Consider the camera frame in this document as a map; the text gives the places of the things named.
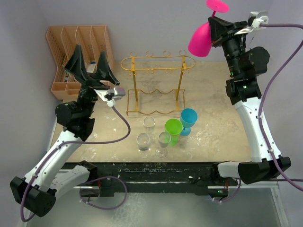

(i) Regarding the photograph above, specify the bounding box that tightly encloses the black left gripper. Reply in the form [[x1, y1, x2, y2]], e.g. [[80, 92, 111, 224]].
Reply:
[[64, 45, 118, 118]]

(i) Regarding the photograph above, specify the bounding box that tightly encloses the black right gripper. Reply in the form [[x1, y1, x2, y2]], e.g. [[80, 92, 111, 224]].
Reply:
[[210, 17, 251, 77]]

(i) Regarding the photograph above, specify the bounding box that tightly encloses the pink plastic wine glass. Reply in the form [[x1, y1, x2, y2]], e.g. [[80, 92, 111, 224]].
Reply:
[[187, 0, 229, 57]]

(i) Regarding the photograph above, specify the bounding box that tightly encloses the blue plastic wine glass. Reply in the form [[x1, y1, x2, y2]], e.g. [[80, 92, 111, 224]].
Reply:
[[180, 108, 198, 136]]

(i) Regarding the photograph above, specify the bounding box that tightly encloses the green plastic wine glass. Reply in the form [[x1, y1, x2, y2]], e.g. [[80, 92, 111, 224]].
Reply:
[[165, 118, 183, 146]]

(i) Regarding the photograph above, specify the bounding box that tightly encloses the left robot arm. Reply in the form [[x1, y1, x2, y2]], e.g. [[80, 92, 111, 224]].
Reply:
[[9, 44, 125, 222]]

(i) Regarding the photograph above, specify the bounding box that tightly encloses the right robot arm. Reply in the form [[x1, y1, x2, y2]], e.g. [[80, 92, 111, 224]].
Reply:
[[208, 16, 291, 185]]

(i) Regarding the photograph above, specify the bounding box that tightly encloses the clear wine glass rear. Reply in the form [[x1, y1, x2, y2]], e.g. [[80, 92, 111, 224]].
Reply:
[[143, 116, 156, 144]]

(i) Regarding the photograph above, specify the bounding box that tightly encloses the clear wine glass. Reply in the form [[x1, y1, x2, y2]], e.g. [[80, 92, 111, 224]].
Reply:
[[136, 133, 151, 158], [155, 132, 171, 159], [143, 116, 156, 144]]

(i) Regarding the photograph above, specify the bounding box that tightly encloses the clear wine glass front left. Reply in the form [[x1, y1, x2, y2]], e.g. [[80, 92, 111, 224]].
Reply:
[[136, 133, 151, 158]]

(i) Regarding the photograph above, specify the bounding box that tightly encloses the clear wine glass front right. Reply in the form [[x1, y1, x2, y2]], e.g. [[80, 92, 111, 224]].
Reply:
[[155, 132, 171, 159]]

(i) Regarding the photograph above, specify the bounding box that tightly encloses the peach plastic desk organizer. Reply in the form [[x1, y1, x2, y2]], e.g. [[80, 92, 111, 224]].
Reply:
[[46, 25, 115, 100]]

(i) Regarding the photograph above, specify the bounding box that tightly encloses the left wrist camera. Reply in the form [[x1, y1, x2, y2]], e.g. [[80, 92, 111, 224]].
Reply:
[[105, 87, 125, 107]]

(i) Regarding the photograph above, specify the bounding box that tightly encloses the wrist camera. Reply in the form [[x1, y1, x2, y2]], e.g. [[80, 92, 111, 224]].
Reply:
[[247, 10, 269, 31], [105, 87, 125, 107]]

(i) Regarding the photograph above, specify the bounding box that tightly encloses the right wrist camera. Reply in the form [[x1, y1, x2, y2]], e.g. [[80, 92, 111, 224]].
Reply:
[[247, 10, 269, 31]]

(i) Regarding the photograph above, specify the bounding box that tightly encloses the gold wire wine glass rack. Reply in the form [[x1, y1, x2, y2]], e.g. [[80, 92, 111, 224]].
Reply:
[[120, 50, 196, 115]]

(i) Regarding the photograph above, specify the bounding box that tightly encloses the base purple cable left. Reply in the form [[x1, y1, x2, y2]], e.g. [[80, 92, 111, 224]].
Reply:
[[79, 176, 128, 210]]

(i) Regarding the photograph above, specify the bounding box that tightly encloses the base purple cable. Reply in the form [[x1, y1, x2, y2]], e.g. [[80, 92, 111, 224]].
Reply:
[[79, 176, 128, 210], [212, 178, 242, 204]]

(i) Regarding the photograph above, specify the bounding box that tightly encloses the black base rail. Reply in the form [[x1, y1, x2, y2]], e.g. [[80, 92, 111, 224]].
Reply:
[[71, 160, 240, 198]]

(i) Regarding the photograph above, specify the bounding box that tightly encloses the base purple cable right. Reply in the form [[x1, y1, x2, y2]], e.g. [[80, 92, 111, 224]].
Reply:
[[212, 178, 242, 204]]

